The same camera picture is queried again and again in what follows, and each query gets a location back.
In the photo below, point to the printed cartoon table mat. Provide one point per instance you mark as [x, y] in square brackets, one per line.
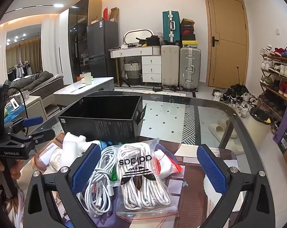
[188, 194]

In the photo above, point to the green toy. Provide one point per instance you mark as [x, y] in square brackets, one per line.
[6, 113]

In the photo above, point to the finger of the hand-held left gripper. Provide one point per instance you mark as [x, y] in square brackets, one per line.
[34, 121]
[44, 134]

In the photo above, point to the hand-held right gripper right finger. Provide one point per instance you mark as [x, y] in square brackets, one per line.
[211, 171]

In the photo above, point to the wooden shoe rack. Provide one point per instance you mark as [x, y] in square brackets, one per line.
[274, 58]

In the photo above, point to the pile of shoes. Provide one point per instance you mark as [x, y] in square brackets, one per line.
[243, 97]

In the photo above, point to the yellow black shoe box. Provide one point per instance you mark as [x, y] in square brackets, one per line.
[190, 44]

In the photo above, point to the woven laundry basket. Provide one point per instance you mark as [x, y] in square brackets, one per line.
[132, 72]

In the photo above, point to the white coffee table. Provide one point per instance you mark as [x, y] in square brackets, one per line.
[96, 85]

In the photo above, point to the grey bed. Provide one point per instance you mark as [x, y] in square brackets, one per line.
[54, 83]

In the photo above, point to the bag of white round shoelaces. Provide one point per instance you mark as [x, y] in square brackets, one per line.
[138, 187]

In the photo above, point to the open black shoe box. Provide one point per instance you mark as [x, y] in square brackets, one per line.
[187, 22]

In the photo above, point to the black handheld appliance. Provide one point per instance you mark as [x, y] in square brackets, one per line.
[162, 88]

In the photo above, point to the white plush doll blue hat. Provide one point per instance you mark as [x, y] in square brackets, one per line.
[74, 142]

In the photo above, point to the grey white bedside cabinet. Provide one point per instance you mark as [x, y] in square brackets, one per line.
[36, 106]

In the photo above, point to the black umbrella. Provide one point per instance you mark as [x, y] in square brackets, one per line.
[238, 89]

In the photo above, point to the red black shoe box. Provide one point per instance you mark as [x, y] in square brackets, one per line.
[187, 31]

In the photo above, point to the beige suitcase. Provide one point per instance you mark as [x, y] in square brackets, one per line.
[170, 64]

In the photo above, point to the black white patterned rug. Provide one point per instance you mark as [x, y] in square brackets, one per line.
[162, 118]

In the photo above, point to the plain black shoe box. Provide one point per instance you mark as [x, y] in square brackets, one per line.
[188, 37]

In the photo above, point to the white dressing table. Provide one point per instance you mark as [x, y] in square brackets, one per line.
[151, 71]

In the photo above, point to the dark green duvet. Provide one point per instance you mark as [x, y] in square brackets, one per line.
[36, 80]

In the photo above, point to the white sheer curtain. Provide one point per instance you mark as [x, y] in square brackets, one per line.
[49, 47]

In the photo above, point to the black cardboard box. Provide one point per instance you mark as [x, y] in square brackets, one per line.
[98, 125]

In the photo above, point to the green white medicine sachet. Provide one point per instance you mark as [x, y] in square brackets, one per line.
[113, 175]

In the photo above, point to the brown cardboard box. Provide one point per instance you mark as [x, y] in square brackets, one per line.
[114, 14]

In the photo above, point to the dark grey refrigerator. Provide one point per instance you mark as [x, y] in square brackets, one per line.
[101, 42]

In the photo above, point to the person's left forearm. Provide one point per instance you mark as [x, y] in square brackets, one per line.
[15, 209]

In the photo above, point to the small white card box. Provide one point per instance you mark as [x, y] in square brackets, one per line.
[14, 103]

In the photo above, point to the white trash bin black liner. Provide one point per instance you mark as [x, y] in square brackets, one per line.
[257, 128]

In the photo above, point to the black glass cabinet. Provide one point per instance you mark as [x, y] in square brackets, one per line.
[77, 40]

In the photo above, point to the blue packet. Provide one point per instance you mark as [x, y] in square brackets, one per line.
[15, 114]

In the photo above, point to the black bag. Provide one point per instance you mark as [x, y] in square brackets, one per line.
[153, 40]

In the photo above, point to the white cup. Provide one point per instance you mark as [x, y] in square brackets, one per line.
[87, 78]

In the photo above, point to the person's left hand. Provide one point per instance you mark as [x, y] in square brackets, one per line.
[17, 167]

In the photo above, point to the oval mirror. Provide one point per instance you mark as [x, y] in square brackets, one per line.
[134, 36]

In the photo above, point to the bag of cream shoelaces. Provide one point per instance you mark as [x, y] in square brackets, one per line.
[57, 161]

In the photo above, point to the brown curtain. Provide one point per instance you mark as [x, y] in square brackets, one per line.
[31, 52]

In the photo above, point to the small orange item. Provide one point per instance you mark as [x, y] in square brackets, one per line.
[79, 78]

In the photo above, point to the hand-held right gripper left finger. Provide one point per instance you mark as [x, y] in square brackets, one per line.
[86, 166]

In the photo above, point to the wooden door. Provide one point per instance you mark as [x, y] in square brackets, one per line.
[226, 40]

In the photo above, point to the teal suitcase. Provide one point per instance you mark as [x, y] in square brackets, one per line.
[170, 28]

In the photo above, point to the clothes rack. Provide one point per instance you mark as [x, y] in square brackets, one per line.
[19, 70]

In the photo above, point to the silver suitcase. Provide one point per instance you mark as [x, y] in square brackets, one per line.
[190, 68]

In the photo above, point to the red white balloon packet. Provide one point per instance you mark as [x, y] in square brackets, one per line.
[167, 168]

